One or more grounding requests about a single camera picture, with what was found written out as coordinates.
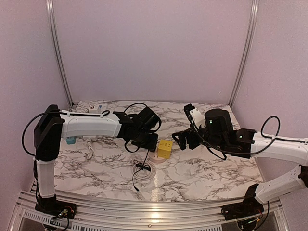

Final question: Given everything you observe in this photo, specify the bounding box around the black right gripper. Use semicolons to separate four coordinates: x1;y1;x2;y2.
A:
172;123;226;152

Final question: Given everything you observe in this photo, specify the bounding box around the yellow cube socket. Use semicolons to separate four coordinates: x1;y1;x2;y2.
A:
157;140;173;159

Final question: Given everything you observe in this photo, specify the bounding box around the black power adapter with cable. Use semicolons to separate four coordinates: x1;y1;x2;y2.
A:
132;150;151;193

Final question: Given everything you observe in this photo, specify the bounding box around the pink round power strip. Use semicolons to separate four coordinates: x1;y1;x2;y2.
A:
132;153;167;181

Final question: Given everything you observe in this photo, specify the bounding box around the long white power strip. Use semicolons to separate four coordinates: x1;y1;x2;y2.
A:
83;104;108;160

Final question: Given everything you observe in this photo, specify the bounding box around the white cube socket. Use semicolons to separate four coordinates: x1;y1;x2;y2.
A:
88;104;101;114

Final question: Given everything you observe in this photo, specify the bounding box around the teal power strip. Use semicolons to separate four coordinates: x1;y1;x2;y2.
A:
65;136;77;145

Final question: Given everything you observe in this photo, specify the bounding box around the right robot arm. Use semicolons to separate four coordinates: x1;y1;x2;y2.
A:
172;104;308;216

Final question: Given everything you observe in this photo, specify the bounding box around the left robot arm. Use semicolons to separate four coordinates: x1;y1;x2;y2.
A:
21;104;162;214

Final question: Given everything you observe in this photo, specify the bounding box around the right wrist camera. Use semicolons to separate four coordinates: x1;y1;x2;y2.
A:
184;103;205;128

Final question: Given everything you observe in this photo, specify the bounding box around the front aluminium rail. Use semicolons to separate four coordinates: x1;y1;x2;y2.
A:
7;190;289;231

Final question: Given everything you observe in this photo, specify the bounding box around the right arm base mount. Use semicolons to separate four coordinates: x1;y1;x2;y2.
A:
221;184;264;220

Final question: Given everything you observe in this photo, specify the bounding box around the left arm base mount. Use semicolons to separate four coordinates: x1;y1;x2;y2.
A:
35;194;77;219

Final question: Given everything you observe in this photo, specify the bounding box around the right aluminium frame post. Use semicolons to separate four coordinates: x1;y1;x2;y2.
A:
228;0;259;108

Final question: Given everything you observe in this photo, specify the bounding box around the aluminium frame post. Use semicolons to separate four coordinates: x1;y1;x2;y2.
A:
228;0;259;108
46;0;74;107

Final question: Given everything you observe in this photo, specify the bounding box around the left aluminium frame post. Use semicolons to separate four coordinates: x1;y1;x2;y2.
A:
46;0;74;107

